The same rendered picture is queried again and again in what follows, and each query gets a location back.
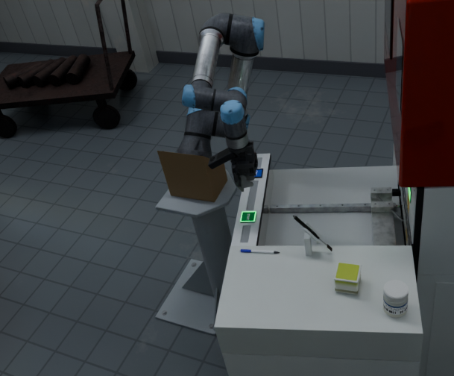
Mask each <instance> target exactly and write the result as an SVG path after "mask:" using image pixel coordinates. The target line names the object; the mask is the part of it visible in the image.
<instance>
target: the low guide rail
mask: <svg viewBox="0 0 454 376"><path fill-rule="evenodd" d="M270 211H271V213H338V212H371V203H358V204H280V205H270Z"/></svg>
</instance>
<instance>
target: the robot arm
mask: <svg viewBox="0 0 454 376"><path fill-rule="evenodd" d="M264 33H265V23H264V21H263V20H262V19H257V18H255V17H249V16H241V15H236V14H231V13H220V14H217V15H215V16H213V17H211V18H210V19H208V20H207V21H206V22H205V23H204V25H203V26H202V28H201V30H200V33H199V36H198V41H199V43H200V45H199V49H198V56H197V59H196V63H195V69H194V73H193V76H192V82H191V84H190V85H188V84H186V85H185V86H184V88H183V95H182V104H183V106H186V107H188V108H189V110H188V113H187V115H186V116H187V118H186V127H185V132H184V137H183V140H182V142H181V144H180V146H179V148H178V150H177V153H180V154H192V155H199V156H201V155H202V156H205V157H208V158H209V164H208V166H209V167H210V168H211V169H214V168H216V167H217V166H220V165H221V164H223V163H226V162H227V161H229V160H231V163H232V165H231V167H232V173H233V177H234V181H235V184H236V186H237V187H238V188H239V189H240V190H241V191H242V192H244V188H247V187H252V186H253V182H252V180H254V178H255V177H254V176H256V169H257V166H258V160H257V155H256V151H254V150H253V145H254V143H253V141H249V140H248V133H247V129H248V125H249V121H250V115H249V114H248V110H247V109H246V106H247V103H248V101H247V95H248V87H249V83H250V76H251V71H252V67H253V59H254V58H255V57H256V56H257V55H258V54H259V51H262V50H263V46H264ZM223 44H225V45H229V46H230V51H231V52H232V53H233V57H232V62H231V67H230V76H229V81H228V86H227V91H225V90H217V89H213V88H212V85H213V81H214V77H215V69H216V65H217V60H218V53H219V49H220V47H222V45H223ZM211 136H214V137H223V138H226V142H227V146H228V148H226V149H224V150H223V151H220V152H219V153H217V154H215V155H213V156H212V150H211V145H210V140H211Z"/></svg>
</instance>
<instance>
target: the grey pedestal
mask: <svg viewBox="0 0 454 376"><path fill-rule="evenodd" d="M225 170H226V169H225ZM226 173H227V182H226V184H225V185H224V188H223V189H222V191H221V192H220V194H219V196H218V197H217V199H216V200H215V202H211V201H202V200H197V199H191V198H182V197H177V196H172V195H171V194H170V192H169V189H168V191H167V192H166V193H165V195H164V196H163V197H162V198H161V200H160V201H159V203H158V204H157V205H156V210H160V211H164V212H168V213H175V214H179V215H183V216H190V217H192V221H193V224H194V226H195V231H196V234H197V237H198V242H199V245H200V247H201V253H202V255H203V259H204V261H199V260H193V259H191V260H190V261H189V263H188V265H187V267H186V268H185V269H184V271H183V273H182V275H181V276H180V278H179V279H178V281H177V283H176V284H175V285H174V287H173V289H172V291H171V292H170V293H169V295H168V297H167V299H166V300H165V302H164V303H163V305H162V306H161V308H160V310H159V312H158V313H157V314H156V316H155V318H156V319H159V320H162V321H165V322H169V323H172V324H175V325H179V326H183V327H185V328H190V329H193V330H197V331H200V332H203V333H208V334H210V335H213V336H214V335H216V332H215V328H214V325H215V318H216V314H217V310H218V303H219V299H220V295H221V289H222V285H223V281H224V274H225V270H226V266H227V259H228V255H229V251H230V246H231V242H232V238H231V234H230V229H229V225H228V221H227V215H226V212H225V208H224V207H225V206H227V205H228V204H229V203H230V202H231V200H232V198H233V196H234V195H235V194H236V192H237V187H236V185H235V184H234V182H233V179H232V178H231V177H230V174H229V172H228V171H227V170H226Z"/></svg>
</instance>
